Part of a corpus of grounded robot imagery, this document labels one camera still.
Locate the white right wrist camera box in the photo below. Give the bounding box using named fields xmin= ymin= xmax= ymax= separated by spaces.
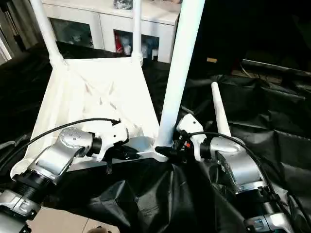
xmin=175 ymin=114 xmax=207 ymax=163

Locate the shiny silver ornament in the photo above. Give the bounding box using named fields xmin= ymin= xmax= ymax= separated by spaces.
xmin=114 ymin=0 xmax=134 ymax=10

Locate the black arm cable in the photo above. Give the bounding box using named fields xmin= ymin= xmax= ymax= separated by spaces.
xmin=182 ymin=131 xmax=311 ymax=225
xmin=0 ymin=117 xmax=121 ymax=163

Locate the white plastic table top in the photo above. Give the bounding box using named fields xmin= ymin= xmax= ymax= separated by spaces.
xmin=10 ymin=57 xmax=171 ymax=178

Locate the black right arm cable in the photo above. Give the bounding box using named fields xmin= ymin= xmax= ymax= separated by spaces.
xmin=182 ymin=131 xmax=311 ymax=225

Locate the white plastic table leg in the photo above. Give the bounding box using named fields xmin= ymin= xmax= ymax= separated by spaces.
xmin=131 ymin=0 xmax=144 ymax=65
xmin=210 ymin=82 xmax=233 ymax=139
xmin=29 ymin=0 xmax=67 ymax=67
xmin=154 ymin=0 xmax=206 ymax=149

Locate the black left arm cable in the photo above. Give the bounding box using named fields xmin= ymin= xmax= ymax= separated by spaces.
xmin=0 ymin=117 xmax=121 ymax=163

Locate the black robot left foot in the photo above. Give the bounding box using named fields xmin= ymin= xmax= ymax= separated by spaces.
xmin=90 ymin=226 xmax=111 ymax=233

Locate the black mat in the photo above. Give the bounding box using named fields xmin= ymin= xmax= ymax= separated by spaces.
xmin=0 ymin=41 xmax=311 ymax=233

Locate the dark grey bar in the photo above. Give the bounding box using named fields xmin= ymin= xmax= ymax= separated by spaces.
xmin=241 ymin=59 xmax=311 ymax=74

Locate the white glass-door cabinet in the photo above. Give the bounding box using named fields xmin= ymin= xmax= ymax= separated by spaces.
xmin=41 ymin=0 xmax=181 ymax=65

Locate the grey metal rack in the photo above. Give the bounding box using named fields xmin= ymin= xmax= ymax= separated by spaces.
xmin=0 ymin=0 xmax=42 ymax=55

